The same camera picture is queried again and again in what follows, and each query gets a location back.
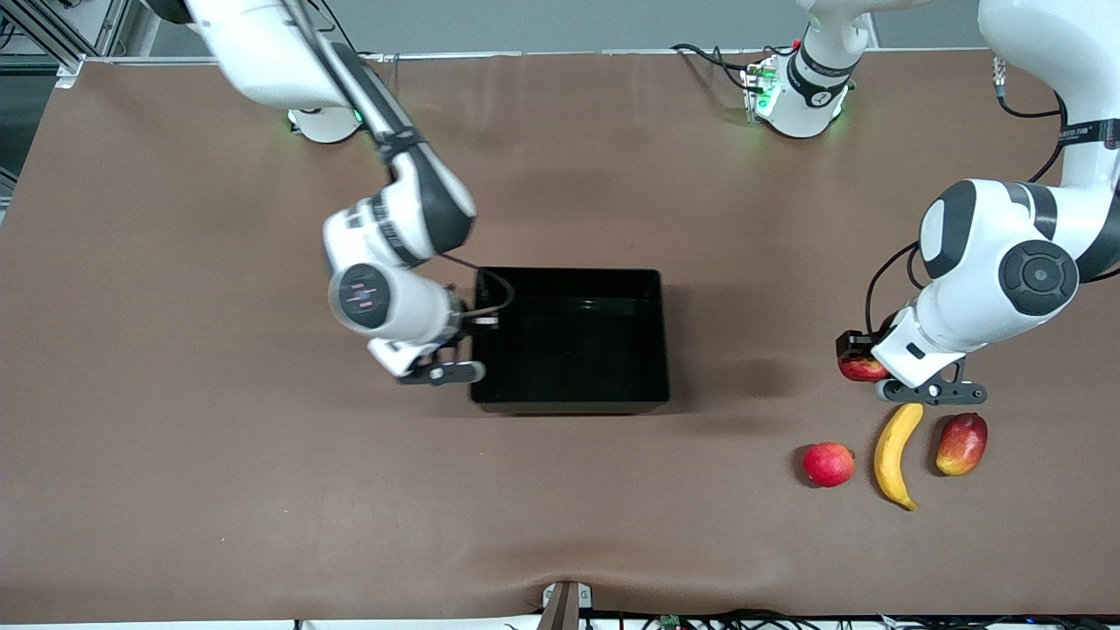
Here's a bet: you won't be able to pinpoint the red pomegranate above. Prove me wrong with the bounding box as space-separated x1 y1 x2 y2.
802 442 857 488

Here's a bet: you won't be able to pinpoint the yellow banana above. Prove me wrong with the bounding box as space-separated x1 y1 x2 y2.
873 402 925 512

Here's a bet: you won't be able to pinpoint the aluminium frame with diagonal bars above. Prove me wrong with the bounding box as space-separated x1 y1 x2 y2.
0 0 132 88

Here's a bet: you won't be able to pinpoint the black left base cables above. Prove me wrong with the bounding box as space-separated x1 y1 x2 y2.
672 42 755 93

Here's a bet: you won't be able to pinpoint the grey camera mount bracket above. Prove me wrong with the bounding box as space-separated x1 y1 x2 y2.
536 579 594 630

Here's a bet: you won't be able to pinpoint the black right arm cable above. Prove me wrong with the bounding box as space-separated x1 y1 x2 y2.
280 0 517 318

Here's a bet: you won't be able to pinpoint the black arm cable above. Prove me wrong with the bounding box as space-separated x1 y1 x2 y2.
864 54 1067 351
280 0 517 318

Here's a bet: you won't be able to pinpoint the red yellow mango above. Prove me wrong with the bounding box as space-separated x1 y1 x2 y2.
935 412 989 477

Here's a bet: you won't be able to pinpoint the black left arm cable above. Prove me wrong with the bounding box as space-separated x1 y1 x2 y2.
864 54 1067 351

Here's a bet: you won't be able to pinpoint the black plastic box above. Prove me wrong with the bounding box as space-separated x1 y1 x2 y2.
470 268 671 414

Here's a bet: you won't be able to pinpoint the red yellow apple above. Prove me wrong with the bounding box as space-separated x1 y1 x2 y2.
838 353 890 383

